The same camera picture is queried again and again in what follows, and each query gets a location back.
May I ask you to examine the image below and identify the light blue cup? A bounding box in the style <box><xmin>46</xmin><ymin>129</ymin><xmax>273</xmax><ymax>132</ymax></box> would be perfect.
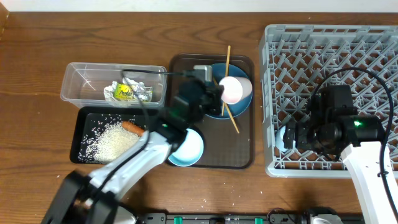
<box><xmin>275</xmin><ymin>126</ymin><xmax>288</xmax><ymax>152</ymax></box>

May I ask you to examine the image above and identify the pink cup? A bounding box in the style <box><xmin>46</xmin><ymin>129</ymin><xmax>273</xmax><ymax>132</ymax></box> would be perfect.
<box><xmin>218</xmin><ymin>76</ymin><xmax>252</xmax><ymax>105</ymax></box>

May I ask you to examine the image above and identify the light blue bowl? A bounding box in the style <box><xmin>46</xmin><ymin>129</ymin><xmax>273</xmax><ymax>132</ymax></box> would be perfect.
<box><xmin>168</xmin><ymin>129</ymin><xmax>205</xmax><ymax>167</ymax></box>

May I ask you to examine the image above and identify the orange carrot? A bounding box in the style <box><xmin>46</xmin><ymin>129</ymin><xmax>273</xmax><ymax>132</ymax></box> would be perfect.
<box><xmin>121</xmin><ymin>121</ymin><xmax>145</xmax><ymax>136</ymax></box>

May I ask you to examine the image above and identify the yellow green snack wrapper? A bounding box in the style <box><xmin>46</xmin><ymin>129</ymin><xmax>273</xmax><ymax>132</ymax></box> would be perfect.
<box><xmin>114</xmin><ymin>83</ymin><xmax>153</xmax><ymax>101</ymax></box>

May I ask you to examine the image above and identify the white napkin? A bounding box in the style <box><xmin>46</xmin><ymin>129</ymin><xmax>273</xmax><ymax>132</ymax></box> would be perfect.
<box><xmin>123</xmin><ymin>78</ymin><xmax>146</xmax><ymax>93</ymax></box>
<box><xmin>103</xmin><ymin>81</ymin><xmax>118</xmax><ymax>101</ymax></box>

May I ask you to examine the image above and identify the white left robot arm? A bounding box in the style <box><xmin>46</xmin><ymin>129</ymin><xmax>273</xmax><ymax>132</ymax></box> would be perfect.
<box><xmin>42</xmin><ymin>65</ymin><xmax>224</xmax><ymax>223</ymax></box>

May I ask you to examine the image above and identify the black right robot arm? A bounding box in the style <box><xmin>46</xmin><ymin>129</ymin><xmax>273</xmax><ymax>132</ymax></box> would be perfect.
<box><xmin>277</xmin><ymin>85</ymin><xmax>397</xmax><ymax>223</ymax></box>

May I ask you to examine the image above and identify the grey dishwasher rack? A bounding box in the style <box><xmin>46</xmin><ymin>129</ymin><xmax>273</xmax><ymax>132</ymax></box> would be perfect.
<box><xmin>259</xmin><ymin>24</ymin><xmax>397</xmax><ymax>179</ymax></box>

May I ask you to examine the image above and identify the wooden chopstick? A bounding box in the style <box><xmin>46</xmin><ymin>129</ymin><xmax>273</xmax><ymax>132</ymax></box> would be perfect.
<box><xmin>221</xmin><ymin>45</ymin><xmax>231</xmax><ymax>116</ymax></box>
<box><xmin>212</xmin><ymin>77</ymin><xmax>240</xmax><ymax>134</ymax></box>

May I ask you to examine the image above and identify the dark blue plate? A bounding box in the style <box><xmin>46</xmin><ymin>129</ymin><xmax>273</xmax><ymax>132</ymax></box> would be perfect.
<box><xmin>207</xmin><ymin>63</ymin><xmax>252</xmax><ymax>119</ymax></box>

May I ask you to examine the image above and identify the black plastic tray bin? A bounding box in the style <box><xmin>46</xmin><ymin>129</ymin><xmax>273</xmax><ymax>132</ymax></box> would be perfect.
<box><xmin>70</xmin><ymin>106</ymin><xmax>148</xmax><ymax>164</ymax></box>

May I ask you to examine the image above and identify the brown serving tray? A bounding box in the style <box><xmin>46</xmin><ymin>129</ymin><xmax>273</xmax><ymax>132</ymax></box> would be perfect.
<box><xmin>169</xmin><ymin>54</ymin><xmax>254</xmax><ymax>169</ymax></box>

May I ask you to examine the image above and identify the pile of white rice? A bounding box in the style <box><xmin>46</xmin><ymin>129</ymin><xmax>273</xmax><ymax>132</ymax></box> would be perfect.
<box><xmin>77</xmin><ymin>113</ymin><xmax>141</xmax><ymax>164</ymax></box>

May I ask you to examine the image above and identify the clear plastic bin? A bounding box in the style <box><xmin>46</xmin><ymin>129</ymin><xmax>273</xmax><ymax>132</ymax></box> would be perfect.
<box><xmin>60</xmin><ymin>62</ymin><xmax>167</xmax><ymax>108</ymax></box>

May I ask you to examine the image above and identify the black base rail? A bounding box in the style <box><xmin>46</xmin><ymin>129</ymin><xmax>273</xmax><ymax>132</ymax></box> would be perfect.
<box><xmin>139</xmin><ymin>212</ymin><xmax>364</xmax><ymax>224</ymax></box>

